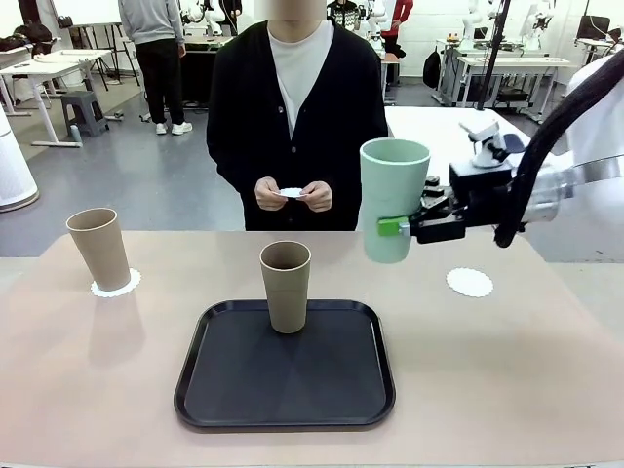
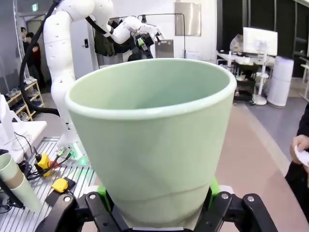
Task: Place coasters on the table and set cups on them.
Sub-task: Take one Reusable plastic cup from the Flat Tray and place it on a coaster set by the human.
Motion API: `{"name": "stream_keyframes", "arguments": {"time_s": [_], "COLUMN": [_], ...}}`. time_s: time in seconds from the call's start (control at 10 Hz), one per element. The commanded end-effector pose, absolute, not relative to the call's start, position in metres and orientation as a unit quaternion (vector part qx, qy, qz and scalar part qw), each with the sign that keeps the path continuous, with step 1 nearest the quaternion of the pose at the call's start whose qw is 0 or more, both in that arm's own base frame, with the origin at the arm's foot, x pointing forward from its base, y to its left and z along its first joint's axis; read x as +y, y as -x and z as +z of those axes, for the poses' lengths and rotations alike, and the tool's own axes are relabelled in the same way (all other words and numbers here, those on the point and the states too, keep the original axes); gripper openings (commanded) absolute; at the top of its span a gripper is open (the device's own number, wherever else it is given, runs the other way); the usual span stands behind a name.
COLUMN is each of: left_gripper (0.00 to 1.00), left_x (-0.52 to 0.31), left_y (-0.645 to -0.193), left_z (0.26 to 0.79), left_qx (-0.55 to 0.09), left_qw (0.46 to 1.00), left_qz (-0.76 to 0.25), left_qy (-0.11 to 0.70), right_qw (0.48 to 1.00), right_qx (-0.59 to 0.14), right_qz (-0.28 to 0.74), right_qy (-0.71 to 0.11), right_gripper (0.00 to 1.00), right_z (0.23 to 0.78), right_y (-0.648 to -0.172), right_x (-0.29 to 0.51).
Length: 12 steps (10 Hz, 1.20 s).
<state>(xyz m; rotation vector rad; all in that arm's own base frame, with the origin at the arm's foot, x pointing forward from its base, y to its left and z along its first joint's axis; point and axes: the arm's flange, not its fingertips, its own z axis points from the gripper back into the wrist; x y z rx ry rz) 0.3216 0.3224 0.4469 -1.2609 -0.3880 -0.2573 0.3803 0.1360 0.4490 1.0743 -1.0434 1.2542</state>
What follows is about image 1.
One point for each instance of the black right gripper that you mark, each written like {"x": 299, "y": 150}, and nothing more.
{"x": 487, "y": 195}

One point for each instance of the tall pale green cup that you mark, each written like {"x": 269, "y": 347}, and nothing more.
{"x": 390, "y": 195}

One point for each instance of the white scalloped paper coaster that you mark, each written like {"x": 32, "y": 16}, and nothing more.
{"x": 469, "y": 282}
{"x": 291, "y": 193}
{"x": 122, "y": 291}

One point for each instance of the tall beige cup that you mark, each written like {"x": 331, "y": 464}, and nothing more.
{"x": 286, "y": 292}
{"x": 100, "y": 248}

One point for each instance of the person's right forearm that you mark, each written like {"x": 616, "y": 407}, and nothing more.
{"x": 236, "y": 173}

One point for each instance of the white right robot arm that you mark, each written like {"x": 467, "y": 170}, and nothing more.
{"x": 599, "y": 122}

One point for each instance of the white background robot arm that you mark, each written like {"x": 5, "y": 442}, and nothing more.
{"x": 205, "y": 14}
{"x": 535, "y": 24}
{"x": 472, "y": 19}

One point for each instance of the person's left forearm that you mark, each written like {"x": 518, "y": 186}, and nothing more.
{"x": 346, "y": 178}

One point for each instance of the person's left hand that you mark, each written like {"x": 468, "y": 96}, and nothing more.
{"x": 319, "y": 197}

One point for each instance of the person's right hand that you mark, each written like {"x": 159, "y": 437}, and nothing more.
{"x": 270, "y": 195}

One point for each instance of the white table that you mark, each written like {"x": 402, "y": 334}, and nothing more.
{"x": 429, "y": 127}

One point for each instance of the black backpack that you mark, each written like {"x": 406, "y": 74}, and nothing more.
{"x": 432, "y": 68}

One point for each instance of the black vertical pole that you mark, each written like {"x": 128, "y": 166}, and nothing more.
{"x": 493, "y": 58}

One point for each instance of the white desk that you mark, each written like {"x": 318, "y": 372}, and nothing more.
{"x": 73, "y": 53}
{"x": 512, "y": 61}
{"x": 29, "y": 72}

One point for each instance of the person in red jacket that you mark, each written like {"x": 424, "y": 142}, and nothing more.
{"x": 402, "y": 14}

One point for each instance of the person in black cardigan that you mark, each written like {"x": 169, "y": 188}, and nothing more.
{"x": 248, "y": 122}

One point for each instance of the person in patterned sweater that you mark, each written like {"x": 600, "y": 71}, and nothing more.
{"x": 343, "y": 14}

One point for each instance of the black plastic serving tray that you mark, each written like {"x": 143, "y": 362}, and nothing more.
{"x": 287, "y": 385}

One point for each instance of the dark computer monitor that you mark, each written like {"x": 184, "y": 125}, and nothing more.
{"x": 594, "y": 27}

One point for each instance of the person in grey hoodie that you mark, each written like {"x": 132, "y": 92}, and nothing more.
{"x": 151, "y": 49}

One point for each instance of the grey plastic stool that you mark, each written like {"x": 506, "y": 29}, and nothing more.
{"x": 85, "y": 105}

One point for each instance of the grey bottle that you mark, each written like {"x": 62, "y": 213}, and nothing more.
{"x": 75, "y": 135}

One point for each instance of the white cylindrical air purifier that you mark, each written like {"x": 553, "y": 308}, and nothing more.
{"x": 14, "y": 166}

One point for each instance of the black bag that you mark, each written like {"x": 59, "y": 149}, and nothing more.
{"x": 34, "y": 34}

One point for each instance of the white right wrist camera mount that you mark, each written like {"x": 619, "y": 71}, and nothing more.
{"x": 487, "y": 146}

